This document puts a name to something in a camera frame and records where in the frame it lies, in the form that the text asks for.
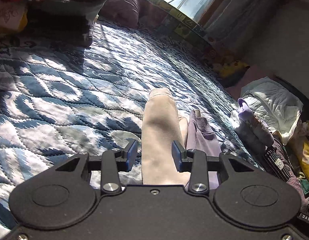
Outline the white quilted duvet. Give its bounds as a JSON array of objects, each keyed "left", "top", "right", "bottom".
[{"left": 240, "top": 77, "right": 303, "bottom": 145}]

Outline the mauve pillow by window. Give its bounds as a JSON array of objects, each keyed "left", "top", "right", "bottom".
[{"left": 99, "top": 0, "right": 139, "bottom": 28}]

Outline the window with curtains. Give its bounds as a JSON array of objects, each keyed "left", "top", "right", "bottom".
[{"left": 164, "top": 0, "right": 289, "bottom": 49}]

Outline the purple bed sheet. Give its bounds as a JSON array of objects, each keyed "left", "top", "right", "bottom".
[{"left": 273, "top": 138, "right": 309, "bottom": 215}]

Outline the black white striped folded shirt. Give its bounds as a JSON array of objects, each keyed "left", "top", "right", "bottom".
[{"left": 263, "top": 139, "right": 295, "bottom": 182}]

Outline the colourful alphabet foam bumper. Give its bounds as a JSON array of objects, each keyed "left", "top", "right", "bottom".
[{"left": 119, "top": 0, "right": 220, "bottom": 53}]

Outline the blue white quilted bedspread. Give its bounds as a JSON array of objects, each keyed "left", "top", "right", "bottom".
[{"left": 0, "top": 17, "right": 265, "bottom": 239}]

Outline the beige and lilac sweatshirt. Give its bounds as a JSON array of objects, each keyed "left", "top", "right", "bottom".
[{"left": 141, "top": 88, "right": 221, "bottom": 186}]

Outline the yellow plush toy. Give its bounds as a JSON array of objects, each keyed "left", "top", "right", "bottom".
[{"left": 213, "top": 60, "right": 250, "bottom": 79}]

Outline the grey folded clothes pile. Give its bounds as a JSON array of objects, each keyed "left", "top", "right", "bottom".
[{"left": 25, "top": 0, "right": 107, "bottom": 48}]

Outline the folded floral lilac garment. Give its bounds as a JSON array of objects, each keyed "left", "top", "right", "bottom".
[{"left": 231, "top": 98, "right": 274, "bottom": 155}]

